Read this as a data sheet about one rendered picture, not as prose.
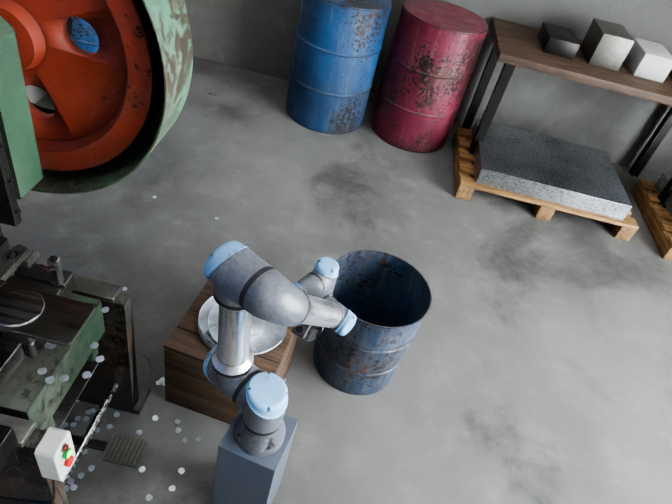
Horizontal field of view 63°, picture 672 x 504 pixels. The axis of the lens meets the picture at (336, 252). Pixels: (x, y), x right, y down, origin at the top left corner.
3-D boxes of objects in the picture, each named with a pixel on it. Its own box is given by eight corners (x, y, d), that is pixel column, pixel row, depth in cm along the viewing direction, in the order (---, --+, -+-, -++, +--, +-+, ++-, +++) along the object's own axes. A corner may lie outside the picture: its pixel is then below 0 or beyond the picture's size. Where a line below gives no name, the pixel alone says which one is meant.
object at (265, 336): (202, 297, 205) (202, 295, 204) (277, 290, 215) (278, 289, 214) (213, 360, 185) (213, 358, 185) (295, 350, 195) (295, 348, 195)
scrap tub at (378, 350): (401, 334, 263) (432, 263, 232) (396, 409, 232) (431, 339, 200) (316, 314, 262) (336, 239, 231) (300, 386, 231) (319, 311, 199)
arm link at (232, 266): (233, 413, 155) (243, 285, 118) (199, 380, 161) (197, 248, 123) (264, 387, 163) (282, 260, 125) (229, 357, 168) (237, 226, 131)
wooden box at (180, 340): (291, 361, 239) (304, 308, 216) (260, 435, 211) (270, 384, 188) (207, 330, 242) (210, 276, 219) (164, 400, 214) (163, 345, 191)
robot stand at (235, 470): (280, 485, 198) (298, 420, 169) (258, 533, 185) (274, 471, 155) (235, 464, 201) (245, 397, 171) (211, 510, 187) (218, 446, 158)
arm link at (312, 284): (311, 305, 156) (335, 287, 163) (283, 283, 160) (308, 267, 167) (307, 323, 161) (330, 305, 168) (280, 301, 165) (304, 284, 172)
